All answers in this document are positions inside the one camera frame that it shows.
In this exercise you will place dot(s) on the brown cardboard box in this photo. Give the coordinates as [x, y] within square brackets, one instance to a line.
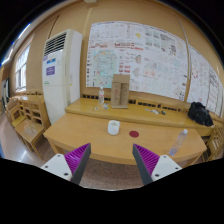
[120, 91]

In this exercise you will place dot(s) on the rear wooden table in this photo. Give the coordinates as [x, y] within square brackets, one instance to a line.
[137, 114]

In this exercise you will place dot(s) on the front wooden table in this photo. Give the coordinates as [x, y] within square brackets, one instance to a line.
[73, 130]

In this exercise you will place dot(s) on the large white wall poster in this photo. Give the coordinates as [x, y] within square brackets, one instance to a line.
[154, 59]

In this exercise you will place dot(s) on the water bottle with red label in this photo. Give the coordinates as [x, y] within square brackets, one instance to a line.
[101, 96]

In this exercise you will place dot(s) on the small items on rear table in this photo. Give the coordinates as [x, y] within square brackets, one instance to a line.
[156, 111]

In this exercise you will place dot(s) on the white standing air conditioner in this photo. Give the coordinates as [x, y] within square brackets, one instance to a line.
[61, 72]

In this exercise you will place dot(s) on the round dark red coaster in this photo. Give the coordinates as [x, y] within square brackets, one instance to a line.
[134, 134]

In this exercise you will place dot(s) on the window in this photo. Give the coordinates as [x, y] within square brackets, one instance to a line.
[20, 70]

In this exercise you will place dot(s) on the white ceramic cup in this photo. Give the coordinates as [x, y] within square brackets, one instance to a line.
[113, 127]

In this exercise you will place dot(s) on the black bag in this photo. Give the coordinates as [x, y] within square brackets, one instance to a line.
[198, 113]

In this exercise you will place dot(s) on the wooden chair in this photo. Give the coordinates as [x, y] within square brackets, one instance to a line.
[28, 116]

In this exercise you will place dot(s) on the clear plastic water bottle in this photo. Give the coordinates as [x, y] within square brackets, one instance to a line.
[181, 138]

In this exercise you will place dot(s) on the wooden table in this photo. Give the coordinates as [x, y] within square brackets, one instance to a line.
[73, 130]
[137, 114]

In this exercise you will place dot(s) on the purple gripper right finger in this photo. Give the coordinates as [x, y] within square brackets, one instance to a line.
[151, 166]

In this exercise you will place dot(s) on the right white wall poster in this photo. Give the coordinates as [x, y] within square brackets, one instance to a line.
[205, 85]

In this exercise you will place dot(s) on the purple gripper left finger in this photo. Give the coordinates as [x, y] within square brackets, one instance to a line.
[70, 166]

